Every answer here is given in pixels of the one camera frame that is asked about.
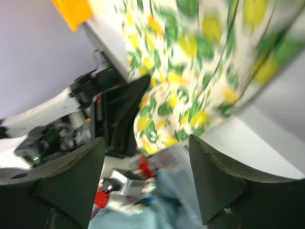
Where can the yellow plastic tray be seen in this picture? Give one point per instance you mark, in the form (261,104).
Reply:
(74,12)

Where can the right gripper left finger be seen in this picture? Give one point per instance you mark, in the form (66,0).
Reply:
(57,195)

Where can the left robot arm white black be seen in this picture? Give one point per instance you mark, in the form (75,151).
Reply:
(59,125)

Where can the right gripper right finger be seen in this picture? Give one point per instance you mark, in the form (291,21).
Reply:
(232,195)

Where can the lemon print skirt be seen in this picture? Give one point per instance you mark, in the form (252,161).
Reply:
(205,58)

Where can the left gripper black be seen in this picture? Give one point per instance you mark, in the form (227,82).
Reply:
(113,113)

